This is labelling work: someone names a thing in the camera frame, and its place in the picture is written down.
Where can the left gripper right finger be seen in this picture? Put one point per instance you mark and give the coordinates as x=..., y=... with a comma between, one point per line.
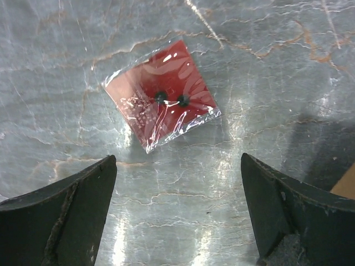
x=280, y=205

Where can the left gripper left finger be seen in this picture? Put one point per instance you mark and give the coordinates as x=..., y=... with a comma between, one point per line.
x=61, y=223

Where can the brown cardboard box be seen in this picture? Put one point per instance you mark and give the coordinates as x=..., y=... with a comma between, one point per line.
x=345, y=187

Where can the small red packet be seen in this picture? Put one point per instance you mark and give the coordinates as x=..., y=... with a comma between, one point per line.
x=162, y=97

